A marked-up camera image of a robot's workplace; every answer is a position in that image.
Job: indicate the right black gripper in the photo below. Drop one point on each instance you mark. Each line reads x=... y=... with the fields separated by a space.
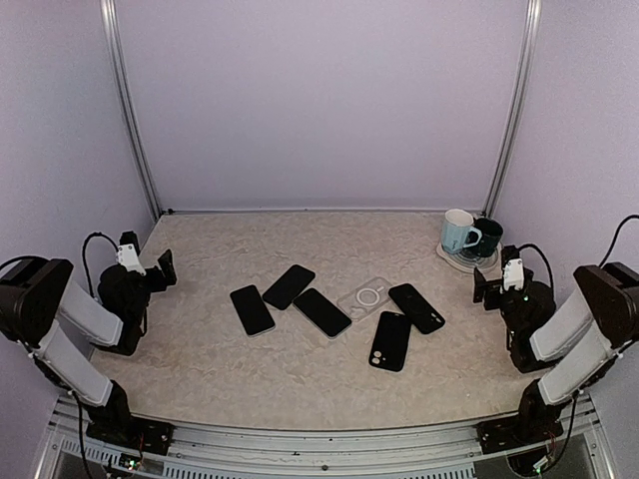
x=480 y=287

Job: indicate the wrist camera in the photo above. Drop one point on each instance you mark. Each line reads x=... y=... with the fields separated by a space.
x=512 y=269
x=128 y=252

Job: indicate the clear phone case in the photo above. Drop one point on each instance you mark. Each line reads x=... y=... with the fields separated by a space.
x=365 y=299

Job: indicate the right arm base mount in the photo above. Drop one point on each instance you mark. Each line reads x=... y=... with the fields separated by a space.
x=507 y=433

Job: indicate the aluminium frame post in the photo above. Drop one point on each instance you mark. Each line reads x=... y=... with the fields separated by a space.
x=517 y=104
x=109 y=15

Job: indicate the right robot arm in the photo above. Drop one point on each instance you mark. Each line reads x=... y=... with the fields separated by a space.
x=573 y=344

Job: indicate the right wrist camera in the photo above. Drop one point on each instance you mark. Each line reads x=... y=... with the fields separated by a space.
x=512 y=269

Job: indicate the black case of phone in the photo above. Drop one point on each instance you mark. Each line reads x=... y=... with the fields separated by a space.
x=390 y=343
x=413 y=305

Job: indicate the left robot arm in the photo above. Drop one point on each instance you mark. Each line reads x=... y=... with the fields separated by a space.
x=39 y=294

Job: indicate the dark mug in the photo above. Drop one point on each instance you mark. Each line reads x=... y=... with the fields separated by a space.
x=492 y=232

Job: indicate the right aluminium frame post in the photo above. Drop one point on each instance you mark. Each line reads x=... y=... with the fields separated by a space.
x=517 y=104

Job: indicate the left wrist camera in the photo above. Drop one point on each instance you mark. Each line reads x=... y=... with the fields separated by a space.
x=128 y=252

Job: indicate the front aluminium rail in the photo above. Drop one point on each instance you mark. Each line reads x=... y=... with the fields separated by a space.
x=449 y=450

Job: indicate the left aluminium frame post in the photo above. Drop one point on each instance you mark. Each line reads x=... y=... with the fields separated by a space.
x=109 y=15

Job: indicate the white coaster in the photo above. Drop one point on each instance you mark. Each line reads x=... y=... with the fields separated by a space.
x=467 y=262

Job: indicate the black phone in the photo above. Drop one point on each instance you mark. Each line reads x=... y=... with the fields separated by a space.
x=252 y=311
x=288 y=287

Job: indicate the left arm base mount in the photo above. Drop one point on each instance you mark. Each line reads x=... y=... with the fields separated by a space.
x=145 y=435

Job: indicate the light blue mug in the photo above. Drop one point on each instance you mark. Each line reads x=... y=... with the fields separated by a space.
x=458 y=231

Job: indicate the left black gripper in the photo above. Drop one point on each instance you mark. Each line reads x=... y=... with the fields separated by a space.
x=169 y=277

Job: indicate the phone from clear case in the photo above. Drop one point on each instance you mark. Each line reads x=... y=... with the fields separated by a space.
x=320 y=311

